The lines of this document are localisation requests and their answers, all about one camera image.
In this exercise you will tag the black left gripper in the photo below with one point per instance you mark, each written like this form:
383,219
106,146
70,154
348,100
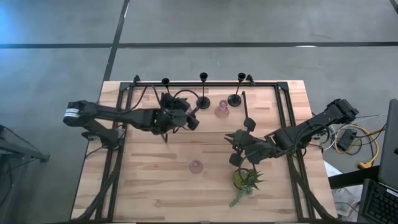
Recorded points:
169,119

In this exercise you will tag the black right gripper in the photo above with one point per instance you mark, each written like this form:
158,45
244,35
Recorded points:
245,141

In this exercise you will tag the black candlestick holder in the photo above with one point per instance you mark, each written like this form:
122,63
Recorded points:
234,100
165,81
203,102

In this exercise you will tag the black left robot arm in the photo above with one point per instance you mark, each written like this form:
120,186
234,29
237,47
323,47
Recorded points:
124,115

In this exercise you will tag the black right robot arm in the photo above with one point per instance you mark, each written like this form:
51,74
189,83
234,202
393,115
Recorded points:
311,127

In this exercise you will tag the wooden shelf riser black legs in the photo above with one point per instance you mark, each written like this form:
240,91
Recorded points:
211,124

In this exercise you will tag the green succulent in black pot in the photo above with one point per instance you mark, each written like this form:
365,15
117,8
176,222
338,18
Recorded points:
245,183

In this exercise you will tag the white paper sheet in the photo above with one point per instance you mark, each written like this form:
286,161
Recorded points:
332,169

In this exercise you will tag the black power adapter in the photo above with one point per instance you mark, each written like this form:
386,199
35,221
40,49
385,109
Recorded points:
346,139

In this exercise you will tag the black desk edge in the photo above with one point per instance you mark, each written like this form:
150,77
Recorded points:
351,179

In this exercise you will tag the clear plastic bag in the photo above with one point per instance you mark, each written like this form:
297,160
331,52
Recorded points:
345,200

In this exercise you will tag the dark grey laptop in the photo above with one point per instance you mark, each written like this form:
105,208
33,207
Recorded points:
390,149

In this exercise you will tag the black metal stand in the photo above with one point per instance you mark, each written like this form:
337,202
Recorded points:
18,149

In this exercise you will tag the black metal table frame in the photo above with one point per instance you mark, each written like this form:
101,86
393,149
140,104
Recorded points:
217,84

